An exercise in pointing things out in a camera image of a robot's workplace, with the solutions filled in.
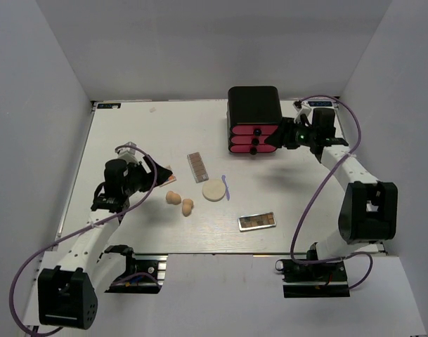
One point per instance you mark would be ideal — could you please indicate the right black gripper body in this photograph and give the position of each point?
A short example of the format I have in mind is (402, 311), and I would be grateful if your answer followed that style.
(298, 135)

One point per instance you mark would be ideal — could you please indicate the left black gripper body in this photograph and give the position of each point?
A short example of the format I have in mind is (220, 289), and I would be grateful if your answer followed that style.
(138, 179)

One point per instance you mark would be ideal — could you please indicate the black drawer organizer cabinet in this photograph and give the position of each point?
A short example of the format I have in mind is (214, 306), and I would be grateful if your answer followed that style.
(253, 105)

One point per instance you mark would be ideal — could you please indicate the round beige powder puff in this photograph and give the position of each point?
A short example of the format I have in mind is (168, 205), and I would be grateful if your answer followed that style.
(214, 190)

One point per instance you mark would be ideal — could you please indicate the brown eyeshadow palette clear case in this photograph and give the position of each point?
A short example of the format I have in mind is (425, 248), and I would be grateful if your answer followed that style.
(256, 222)

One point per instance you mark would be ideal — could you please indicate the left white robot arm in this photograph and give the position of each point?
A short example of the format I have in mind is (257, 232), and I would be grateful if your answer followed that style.
(67, 293)

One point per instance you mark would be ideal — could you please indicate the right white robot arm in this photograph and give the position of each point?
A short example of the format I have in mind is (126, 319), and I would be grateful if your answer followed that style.
(369, 209)

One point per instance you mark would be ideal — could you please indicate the beige makeup sponge left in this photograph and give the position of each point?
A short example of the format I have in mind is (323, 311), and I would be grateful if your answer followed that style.
(173, 198)

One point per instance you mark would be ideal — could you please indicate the beige makeup sponge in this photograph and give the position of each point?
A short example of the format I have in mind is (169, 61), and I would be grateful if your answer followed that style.
(187, 207)
(173, 198)

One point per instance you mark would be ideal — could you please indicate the beige makeup sponge right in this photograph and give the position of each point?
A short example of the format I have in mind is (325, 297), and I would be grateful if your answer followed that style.
(187, 207)

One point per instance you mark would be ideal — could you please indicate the purple eyebrow razor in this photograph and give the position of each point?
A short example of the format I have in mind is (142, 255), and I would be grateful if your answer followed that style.
(227, 193)

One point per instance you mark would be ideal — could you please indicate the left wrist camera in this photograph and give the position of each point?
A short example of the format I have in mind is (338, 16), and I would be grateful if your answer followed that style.
(128, 153)

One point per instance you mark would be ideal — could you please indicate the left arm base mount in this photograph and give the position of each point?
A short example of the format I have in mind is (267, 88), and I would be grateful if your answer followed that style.
(140, 274)

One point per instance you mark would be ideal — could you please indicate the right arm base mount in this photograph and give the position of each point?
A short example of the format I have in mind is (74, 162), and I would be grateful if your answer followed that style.
(325, 280)

